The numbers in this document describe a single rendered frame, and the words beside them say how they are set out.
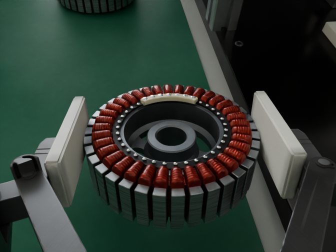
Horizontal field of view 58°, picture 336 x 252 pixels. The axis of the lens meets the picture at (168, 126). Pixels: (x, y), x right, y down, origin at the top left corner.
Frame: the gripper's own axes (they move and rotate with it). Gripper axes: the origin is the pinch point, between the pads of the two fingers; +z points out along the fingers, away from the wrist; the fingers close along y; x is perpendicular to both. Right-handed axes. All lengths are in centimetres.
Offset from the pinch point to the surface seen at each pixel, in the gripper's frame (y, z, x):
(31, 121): -12.4, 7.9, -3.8
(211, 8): 5.5, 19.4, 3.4
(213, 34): 5.7, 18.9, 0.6
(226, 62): 6.3, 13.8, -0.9
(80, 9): -10.2, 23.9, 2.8
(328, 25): 18.4, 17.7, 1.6
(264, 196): 7.3, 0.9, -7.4
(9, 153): -13.4, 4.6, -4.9
